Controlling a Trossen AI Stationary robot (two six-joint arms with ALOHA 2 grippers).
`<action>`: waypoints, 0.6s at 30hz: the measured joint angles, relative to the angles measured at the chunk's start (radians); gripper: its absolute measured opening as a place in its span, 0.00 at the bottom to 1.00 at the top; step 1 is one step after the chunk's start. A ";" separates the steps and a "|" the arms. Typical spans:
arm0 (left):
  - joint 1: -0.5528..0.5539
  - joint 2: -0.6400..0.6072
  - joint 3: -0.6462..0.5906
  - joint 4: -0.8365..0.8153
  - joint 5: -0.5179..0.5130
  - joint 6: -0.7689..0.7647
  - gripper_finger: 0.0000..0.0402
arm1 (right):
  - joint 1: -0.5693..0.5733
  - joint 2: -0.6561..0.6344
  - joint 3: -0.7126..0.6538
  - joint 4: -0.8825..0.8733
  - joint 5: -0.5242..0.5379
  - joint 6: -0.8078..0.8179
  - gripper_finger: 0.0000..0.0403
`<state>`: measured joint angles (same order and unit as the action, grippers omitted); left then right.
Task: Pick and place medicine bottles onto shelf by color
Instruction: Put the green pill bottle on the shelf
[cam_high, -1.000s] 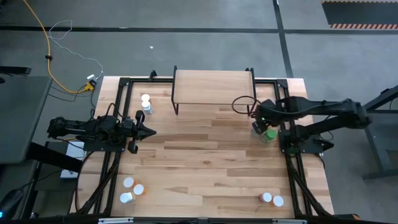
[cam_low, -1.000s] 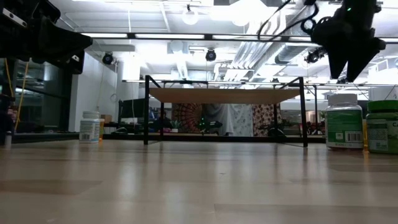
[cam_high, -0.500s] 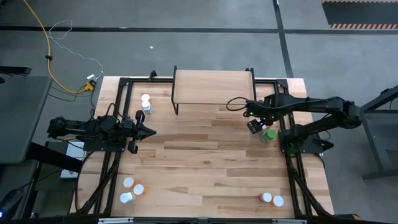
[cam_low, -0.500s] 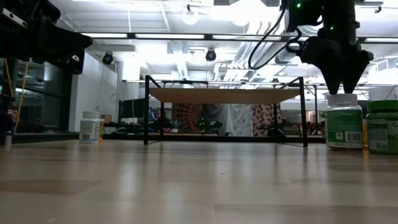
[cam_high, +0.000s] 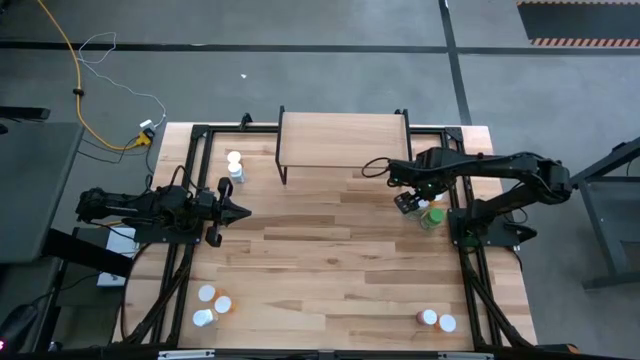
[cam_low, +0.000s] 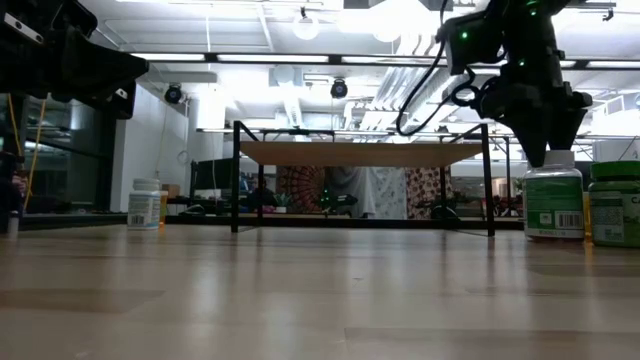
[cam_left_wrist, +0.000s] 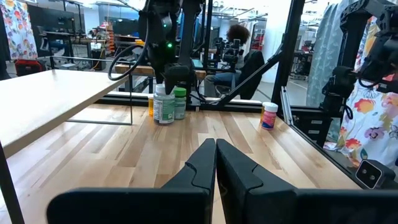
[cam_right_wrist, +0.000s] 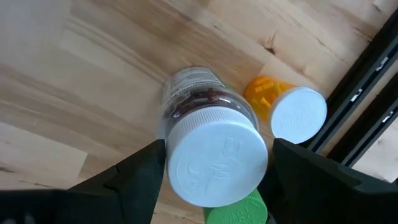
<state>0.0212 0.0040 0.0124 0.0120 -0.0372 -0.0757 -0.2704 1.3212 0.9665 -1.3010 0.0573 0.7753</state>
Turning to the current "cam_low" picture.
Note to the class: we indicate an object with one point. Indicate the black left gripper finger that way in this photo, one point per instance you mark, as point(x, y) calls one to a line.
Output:
point(90, 86)
point(95, 57)

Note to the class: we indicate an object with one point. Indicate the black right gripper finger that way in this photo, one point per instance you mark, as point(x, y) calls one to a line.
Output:
point(564, 131)
point(534, 142)

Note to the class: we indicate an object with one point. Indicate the large green bottle white cap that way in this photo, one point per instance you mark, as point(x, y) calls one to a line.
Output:
point(552, 200)

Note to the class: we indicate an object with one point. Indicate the small raised wooden shelf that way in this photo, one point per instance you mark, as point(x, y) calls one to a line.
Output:
point(360, 154)

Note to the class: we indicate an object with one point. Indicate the black round spotlight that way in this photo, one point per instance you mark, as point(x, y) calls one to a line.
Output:
point(338, 88)
point(173, 94)

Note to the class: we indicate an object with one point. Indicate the person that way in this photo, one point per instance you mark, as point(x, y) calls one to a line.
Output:
point(20, 182)

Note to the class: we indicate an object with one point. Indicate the colourful floral cloth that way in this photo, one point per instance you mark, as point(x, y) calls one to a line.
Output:
point(425, 187)

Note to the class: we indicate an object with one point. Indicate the brown cardboard box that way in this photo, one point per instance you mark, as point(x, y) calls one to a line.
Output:
point(172, 190)

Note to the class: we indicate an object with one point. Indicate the black computer monitor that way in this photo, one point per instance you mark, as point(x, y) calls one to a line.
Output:
point(212, 174)

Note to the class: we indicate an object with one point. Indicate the white patterned cloth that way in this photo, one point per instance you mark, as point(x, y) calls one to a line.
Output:
point(390, 192)

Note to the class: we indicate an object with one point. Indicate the black light bar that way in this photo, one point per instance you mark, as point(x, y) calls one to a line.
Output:
point(275, 58)

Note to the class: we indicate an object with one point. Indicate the plain gray cloth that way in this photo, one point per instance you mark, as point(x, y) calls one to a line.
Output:
point(352, 182)

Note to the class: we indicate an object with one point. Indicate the black device green light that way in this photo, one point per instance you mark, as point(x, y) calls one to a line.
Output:
point(342, 202)

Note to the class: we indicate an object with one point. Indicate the white globe lamp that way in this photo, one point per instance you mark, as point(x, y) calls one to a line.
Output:
point(305, 26)

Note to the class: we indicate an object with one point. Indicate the small green plant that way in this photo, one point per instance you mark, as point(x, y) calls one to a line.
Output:
point(282, 201)

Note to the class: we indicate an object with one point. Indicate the red mandala cloth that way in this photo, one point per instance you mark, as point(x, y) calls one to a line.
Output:
point(300, 185)

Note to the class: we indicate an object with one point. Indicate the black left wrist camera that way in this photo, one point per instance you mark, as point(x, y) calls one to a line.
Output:
point(22, 27)

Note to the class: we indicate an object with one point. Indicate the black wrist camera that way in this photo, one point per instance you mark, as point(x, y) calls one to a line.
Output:
point(22, 27)
point(470, 45)

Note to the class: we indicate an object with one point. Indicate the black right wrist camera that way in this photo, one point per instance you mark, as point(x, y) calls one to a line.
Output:
point(470, 45)

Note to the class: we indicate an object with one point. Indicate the small white post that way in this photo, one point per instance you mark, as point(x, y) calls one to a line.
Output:
point(12, 223)

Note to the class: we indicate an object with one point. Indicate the black aluminium rig frame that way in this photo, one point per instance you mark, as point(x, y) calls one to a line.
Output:
point(200, 220)

